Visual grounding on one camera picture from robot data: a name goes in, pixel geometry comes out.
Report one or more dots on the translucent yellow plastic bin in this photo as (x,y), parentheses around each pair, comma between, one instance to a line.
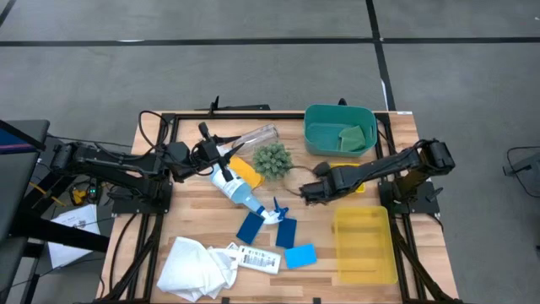
(365,249)

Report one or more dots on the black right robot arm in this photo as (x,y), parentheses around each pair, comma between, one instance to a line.
(388,162)

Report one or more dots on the black workbench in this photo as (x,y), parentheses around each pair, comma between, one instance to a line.
(21,177)

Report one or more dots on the teal plastic bin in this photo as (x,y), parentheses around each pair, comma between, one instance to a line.
(325,135)

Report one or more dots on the yellow black device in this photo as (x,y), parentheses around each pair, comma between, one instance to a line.
(79,196)

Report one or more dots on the yellow cloth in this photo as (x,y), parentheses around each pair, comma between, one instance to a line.
(249,171)

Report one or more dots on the clear plastic cup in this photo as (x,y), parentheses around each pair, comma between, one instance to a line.
(257,137)

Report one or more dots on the blue rectangular sponge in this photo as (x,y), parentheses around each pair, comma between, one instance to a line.
(249,227)
(286,233)
(300,256)

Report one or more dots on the small yellow slotted basket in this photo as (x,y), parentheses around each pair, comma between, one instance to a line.
(360,188)

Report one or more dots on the white crumpled cloth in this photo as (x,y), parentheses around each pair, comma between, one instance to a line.
(190,270)

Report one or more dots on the green scouring pad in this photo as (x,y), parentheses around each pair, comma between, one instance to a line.
(352,139)

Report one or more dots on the spray bottle with blue liquid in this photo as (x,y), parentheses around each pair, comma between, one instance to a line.
(236,190)

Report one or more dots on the artificial green potted plant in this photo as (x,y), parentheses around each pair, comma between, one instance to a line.
(273,160)

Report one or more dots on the black aluminium table frame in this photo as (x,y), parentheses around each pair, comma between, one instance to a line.
(261,116)

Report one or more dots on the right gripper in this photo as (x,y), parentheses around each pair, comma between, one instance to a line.
(318,192)

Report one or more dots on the black mount bracket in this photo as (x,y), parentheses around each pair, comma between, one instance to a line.
(244,107)

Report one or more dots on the white paper sheets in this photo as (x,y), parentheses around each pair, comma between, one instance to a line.
(76,219)

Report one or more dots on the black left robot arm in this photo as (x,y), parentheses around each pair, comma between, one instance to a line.
(109,162)

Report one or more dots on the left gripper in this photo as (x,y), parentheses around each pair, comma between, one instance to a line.
(208,152)

